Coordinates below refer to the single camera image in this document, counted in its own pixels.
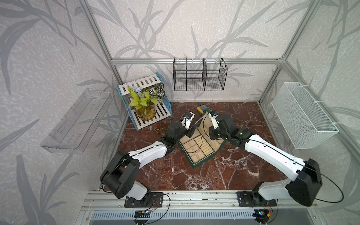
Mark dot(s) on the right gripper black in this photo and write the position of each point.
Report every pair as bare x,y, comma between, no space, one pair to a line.
212,135

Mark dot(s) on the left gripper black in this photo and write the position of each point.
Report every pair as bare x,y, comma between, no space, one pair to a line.
190,132

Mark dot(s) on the green jewelry box beige lining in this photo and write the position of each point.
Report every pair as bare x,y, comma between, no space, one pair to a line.
199,148

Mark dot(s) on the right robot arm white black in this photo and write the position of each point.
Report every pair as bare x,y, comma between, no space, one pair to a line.
304,178

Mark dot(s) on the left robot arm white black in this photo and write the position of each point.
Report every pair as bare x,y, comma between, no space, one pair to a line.
120,175

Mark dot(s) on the white blue slatted crate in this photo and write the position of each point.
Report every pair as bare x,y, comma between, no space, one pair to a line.
163,109

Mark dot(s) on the potted plant glass vase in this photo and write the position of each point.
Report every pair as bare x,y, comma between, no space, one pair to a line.
144,101

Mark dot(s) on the white mesh basket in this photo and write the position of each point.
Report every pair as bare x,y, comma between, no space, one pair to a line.
303,119

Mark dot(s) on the clear acrylic shelf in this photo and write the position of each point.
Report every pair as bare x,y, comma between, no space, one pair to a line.
75,130

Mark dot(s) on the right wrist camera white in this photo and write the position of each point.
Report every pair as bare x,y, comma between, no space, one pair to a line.
213,116

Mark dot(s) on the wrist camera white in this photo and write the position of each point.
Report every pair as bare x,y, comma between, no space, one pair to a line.
187,119
213,116

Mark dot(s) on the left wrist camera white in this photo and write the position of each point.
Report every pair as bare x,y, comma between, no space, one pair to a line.
187,119

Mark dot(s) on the yellow handled brush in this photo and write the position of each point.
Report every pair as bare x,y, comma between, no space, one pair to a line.
201,109

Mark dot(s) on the black wire basket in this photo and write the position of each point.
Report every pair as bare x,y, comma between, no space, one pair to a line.
199,75

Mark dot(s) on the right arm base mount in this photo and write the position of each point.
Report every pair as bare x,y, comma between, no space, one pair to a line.
248,199

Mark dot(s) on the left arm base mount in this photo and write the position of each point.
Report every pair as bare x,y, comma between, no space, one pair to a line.
144,199

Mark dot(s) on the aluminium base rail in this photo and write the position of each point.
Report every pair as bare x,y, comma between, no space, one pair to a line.
216,207

